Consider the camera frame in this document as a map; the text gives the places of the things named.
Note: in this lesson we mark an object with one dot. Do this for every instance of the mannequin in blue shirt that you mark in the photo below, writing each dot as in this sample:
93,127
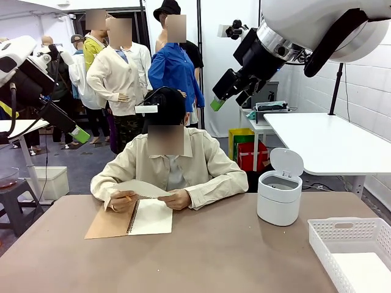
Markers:
171,70

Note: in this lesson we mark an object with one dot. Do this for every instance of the small white side table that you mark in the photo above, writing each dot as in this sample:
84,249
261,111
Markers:
255,143

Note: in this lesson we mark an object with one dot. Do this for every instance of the brown spiral notebook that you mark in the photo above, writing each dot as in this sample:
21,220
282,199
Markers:
152,219

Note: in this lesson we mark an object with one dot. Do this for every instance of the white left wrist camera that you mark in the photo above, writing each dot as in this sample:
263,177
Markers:
65,58

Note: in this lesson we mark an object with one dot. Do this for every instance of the mannequin white shirt grey cap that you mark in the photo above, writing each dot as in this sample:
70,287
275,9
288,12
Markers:
81,79

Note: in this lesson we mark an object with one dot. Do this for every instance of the person right forearm cream sleeve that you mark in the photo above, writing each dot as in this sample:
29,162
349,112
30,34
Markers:
100,186

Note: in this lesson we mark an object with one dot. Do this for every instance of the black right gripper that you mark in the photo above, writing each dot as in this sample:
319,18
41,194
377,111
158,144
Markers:
256,55

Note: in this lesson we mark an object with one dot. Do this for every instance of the white lidded trash bin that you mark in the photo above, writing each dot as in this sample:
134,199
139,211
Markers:
275,204

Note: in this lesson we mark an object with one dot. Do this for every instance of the white backdrop sheet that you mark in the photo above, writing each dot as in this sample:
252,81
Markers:
220,122

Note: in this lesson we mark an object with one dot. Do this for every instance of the mannequin in cream cardigan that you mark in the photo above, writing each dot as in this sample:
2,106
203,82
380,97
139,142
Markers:
113,76

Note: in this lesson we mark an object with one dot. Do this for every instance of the red bag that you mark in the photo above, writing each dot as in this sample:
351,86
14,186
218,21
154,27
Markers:
247,164

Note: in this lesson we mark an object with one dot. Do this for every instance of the white desk with pedestal leg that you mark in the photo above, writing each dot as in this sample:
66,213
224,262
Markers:
21,125

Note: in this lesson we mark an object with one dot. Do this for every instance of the black light stand pole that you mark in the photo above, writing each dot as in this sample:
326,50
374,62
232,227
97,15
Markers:
200,30

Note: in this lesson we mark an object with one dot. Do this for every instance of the person right hand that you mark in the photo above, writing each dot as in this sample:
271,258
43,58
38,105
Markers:
120,203

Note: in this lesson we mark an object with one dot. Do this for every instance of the mannequin in yellow shirt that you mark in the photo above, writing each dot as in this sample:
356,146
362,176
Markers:
90,52

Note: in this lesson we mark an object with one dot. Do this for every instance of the person torso cream jacket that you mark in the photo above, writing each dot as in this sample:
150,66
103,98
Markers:
207,158

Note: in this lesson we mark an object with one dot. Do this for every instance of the green and yellow bag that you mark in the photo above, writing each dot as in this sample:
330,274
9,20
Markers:
236,152

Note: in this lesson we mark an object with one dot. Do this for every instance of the white head-mounted camera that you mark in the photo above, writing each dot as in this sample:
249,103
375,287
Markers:
146,109

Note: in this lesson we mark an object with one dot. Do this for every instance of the large white desk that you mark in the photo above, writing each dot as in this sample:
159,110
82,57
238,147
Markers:
320,143

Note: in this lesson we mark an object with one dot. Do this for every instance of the clear bowl with red contents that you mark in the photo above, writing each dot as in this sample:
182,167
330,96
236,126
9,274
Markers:
7,180

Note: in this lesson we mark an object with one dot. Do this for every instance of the person left forearm cream sleeve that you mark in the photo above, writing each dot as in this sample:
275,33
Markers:
220,187

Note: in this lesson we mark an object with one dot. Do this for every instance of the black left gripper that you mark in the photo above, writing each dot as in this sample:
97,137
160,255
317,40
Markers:
30,87

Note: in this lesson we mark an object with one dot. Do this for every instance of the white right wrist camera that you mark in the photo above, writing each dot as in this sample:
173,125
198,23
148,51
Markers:
236,30

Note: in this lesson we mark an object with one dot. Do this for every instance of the white storage box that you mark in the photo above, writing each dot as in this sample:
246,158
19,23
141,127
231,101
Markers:
55,183

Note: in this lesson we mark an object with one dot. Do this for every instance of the yellow pencil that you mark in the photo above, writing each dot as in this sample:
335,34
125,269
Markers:
126,197

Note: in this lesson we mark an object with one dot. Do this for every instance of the teal cloth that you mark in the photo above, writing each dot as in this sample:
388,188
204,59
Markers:
251,115

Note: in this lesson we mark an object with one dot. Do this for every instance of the person left hand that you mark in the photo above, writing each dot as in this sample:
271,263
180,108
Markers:
180,200

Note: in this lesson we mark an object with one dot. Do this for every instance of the black bucket hat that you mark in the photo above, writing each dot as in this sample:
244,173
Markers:
167,9

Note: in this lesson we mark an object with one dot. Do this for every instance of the grey plastic stool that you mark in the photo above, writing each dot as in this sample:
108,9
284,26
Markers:
12,195

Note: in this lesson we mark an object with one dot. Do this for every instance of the grey tray box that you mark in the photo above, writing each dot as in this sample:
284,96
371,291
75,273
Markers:
268,117

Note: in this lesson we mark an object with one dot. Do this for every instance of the white notebook paper sheet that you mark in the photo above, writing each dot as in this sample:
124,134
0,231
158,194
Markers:
143,187
360,271

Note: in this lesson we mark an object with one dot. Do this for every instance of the white perforated plastic basket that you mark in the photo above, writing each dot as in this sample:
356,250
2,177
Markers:
323,244

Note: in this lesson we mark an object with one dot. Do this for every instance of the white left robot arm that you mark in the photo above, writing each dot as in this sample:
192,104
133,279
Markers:
18,49

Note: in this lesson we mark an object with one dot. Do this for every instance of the bald mannequin dark clothes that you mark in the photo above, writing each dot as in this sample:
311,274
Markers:
61,88

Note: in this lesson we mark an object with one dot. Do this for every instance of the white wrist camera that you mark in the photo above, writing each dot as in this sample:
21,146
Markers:
236,30
65,58

